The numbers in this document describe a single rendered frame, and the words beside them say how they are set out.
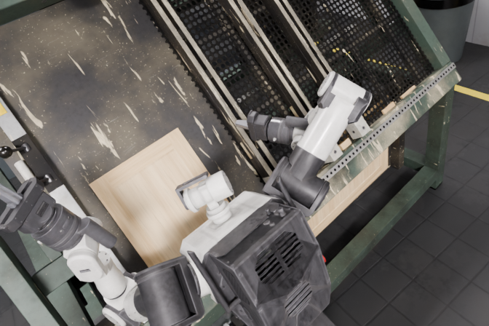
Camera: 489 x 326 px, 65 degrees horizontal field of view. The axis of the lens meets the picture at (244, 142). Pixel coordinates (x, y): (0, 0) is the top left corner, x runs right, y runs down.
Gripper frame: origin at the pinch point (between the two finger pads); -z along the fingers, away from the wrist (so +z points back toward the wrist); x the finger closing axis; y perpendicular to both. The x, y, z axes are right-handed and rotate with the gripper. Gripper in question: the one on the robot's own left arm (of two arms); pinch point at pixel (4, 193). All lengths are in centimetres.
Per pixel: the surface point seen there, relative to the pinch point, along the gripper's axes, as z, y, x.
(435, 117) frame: 149, 73, 140
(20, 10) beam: -14, -39, 67
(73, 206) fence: 33.1, -30.0, 19.1
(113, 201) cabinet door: 42, -24, 26
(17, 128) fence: 8, -40, 34
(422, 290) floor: 190, 54, 54
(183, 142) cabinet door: 48, -8, 54
